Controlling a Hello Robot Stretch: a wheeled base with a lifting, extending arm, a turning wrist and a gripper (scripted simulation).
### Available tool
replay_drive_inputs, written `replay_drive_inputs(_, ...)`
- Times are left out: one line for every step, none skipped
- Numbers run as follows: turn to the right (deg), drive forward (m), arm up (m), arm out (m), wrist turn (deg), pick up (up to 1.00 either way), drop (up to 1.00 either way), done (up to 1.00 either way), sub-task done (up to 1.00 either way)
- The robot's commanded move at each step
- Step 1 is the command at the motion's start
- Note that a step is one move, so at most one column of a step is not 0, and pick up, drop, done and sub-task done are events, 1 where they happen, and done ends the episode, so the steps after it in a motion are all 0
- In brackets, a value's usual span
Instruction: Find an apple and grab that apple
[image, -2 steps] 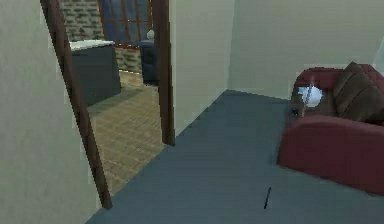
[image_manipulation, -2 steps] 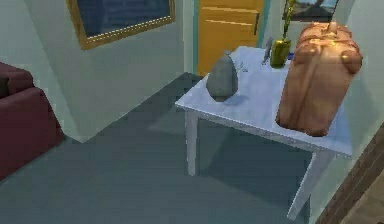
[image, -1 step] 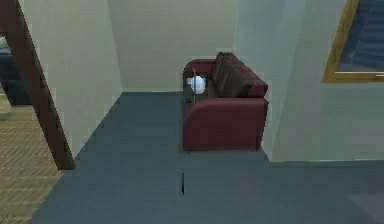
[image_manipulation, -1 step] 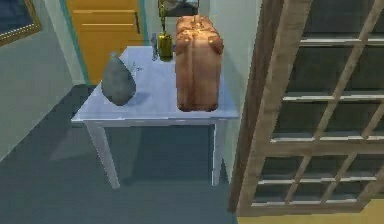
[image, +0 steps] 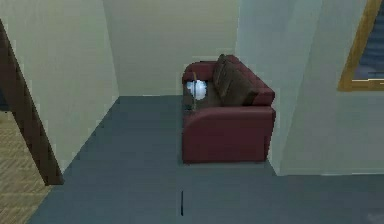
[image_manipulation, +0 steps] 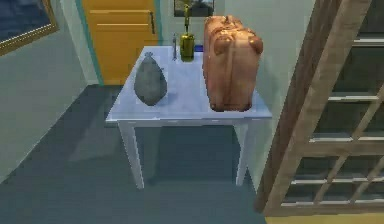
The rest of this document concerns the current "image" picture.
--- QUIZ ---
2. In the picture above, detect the white round lamp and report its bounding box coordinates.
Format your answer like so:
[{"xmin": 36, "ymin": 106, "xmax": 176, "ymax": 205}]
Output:
[{"xmin": 184, "ymin": 71, "xmax": 208, "ymax": 115}]

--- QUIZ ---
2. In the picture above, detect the dark red sofa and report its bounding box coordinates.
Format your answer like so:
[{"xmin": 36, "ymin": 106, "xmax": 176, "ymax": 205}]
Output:
[{"xmin": 181, "ymin": 54, "xmax": 277, "ymax": 165}]

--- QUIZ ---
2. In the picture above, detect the brown cushion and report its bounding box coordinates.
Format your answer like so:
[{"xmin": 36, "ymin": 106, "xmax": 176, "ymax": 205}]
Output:
[{"xmin": 212, "ymin": 53, "xmax": 259, "ymax": 108}]

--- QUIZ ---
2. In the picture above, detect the dark brown door frame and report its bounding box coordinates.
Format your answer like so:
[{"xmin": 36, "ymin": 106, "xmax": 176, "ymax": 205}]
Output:
[{"xmin": 0, "ymin": 18, "xmax": 65, "ymax": 187}]

